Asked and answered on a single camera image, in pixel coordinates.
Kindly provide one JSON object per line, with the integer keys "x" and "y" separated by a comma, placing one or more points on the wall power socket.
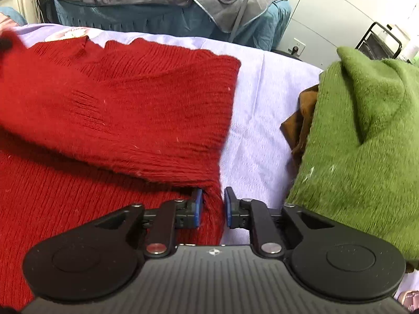
{"x": 296, "y": 47}

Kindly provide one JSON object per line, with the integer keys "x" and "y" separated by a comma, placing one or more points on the green fleece garment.
{"x": 360, "y": 164}

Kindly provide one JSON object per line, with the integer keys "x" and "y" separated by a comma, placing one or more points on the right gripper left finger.
{"x": 163, "y": 222}

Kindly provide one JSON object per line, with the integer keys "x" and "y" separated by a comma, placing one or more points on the red knit sweater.
{"x": 88, "y": 129}

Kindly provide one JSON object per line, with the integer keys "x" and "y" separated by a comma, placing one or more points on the lilac printed bed sheet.
{"x": 100, "y": 266}

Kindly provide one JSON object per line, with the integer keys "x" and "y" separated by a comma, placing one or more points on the brown garment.
{"x": 296, "y": 127}

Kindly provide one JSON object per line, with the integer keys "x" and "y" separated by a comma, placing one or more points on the black wire rack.
{"x": 373, "y": 43}

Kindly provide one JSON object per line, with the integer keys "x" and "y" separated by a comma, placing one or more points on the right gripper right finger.
{"x": 254, "y": 216}

